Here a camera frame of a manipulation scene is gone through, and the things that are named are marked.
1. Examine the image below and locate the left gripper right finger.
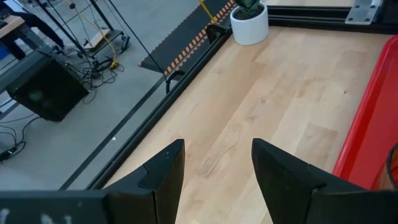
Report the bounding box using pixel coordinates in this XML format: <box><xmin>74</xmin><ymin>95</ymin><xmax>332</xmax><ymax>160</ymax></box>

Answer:
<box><xmin>251</xmin><ymin>138</ymin><xmax>398</xmax><ymax>224</ymax></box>

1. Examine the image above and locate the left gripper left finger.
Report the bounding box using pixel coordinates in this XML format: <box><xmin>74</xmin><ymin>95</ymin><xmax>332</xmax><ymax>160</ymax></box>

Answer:
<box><xmin>0</xmin><ymin>138</ymin><xmax>186</xmax><ymax>224</ymax></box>

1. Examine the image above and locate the red plastic tray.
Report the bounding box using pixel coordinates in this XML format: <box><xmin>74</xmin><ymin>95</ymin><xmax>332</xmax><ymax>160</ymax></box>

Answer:
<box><xmin>332</xmin><ymin>34</ymin><xmax>398</xmax><ymax>191</ymax></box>

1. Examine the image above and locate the black power strip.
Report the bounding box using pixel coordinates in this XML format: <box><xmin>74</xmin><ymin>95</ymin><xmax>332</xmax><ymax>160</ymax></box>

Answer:
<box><xmin>0</xmin><ymin>147</ymin><xmax>18</xmax><ymax>162</ymax></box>

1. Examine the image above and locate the black equipment box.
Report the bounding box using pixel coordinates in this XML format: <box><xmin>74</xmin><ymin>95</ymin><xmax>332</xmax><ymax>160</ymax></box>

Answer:
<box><xmin>6</xmin><ymin>55</ymin><xmax>91</xmax><ymax>123</ymax></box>

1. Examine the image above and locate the black metal stand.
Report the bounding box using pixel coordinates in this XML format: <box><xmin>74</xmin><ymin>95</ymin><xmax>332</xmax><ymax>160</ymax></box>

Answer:
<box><xmin>34</xmin><ymin>0</ymin><xmax>131</xmax><ymax>58</ymax></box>

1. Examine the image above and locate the white plant pot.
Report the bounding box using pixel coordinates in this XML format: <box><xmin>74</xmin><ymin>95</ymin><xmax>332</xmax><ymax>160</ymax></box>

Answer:
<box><xmin>229</xmin><ymin>1</ymin><xmax>270</xmax><ymax>46</ymax></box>

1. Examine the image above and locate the black foam mat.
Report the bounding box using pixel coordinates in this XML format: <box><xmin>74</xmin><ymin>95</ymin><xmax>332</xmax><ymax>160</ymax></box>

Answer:
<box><xmin>139</xmin><ymin>0</ymin><xmax>237</xmax><ymax>75</ymax></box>

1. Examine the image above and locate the green leafy plant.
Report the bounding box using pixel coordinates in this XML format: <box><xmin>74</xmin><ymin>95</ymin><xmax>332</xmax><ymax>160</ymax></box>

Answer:
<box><xmin>233</xmin><ymin>0</ymin><xmax>265</xmax><ymax>20</ymax></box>

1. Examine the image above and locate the person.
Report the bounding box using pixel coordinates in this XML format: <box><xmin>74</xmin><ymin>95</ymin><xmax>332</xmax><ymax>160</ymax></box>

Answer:
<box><xmin>0</xmin><ymin>2</ymin><xmax>66</xmax><ymax>50</ymax></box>

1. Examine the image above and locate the wooden desk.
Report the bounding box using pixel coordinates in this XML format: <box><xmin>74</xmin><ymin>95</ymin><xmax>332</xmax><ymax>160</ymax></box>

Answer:
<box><xmin>0</xmin><ymin>15</ymin><xmax>25</xmax><ymax>40</ymax></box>

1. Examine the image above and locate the black table edge rail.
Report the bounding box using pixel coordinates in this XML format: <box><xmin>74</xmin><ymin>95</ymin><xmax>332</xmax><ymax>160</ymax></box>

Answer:
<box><xmin>267</xmin><ymin>5</ymin><xmax>398</xmax><ymax>34</ymax></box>
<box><xmin>86</xmin><ymin>26</ymin><xmax>233</xmax><ymax>191</ymax></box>

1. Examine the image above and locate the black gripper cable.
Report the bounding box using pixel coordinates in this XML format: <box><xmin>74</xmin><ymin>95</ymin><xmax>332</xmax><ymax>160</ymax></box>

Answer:
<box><xmin>385</xmin><ymin>142</ymin><xmax>398</xmax><ymax>190</ymax></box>

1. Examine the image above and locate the black floor cable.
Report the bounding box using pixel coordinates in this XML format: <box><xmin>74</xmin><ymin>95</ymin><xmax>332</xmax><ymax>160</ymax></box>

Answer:
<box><xmin>0</xmin><ymin>114</ymin><xmax>43</xmax><ymax>156</ymax></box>

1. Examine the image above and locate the yellow hanging cable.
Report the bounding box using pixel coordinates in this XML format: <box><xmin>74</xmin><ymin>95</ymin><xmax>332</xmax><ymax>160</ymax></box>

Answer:
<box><xmin>74</xmin><ymin>12</ymin><xmax>121</xmax><ymax>70</ymax></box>
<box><xmin>198</xmin><ymin>0</ymin><xmax>218</xmax><ymax>24</ymax></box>

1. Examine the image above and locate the black hanging cable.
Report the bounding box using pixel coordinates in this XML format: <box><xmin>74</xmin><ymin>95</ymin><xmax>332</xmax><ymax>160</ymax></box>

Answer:
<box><xmin>107</xmin><ymin>0</ymin><xmax>187</xmax><ymax>94</ymax></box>

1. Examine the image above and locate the silver corner bracket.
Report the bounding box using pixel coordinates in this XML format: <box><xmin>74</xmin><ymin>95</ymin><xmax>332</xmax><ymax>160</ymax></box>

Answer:
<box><xmin>345</xmin><ymin>0</ymin><xmax>384</xmax><ymax>26</ymax></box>

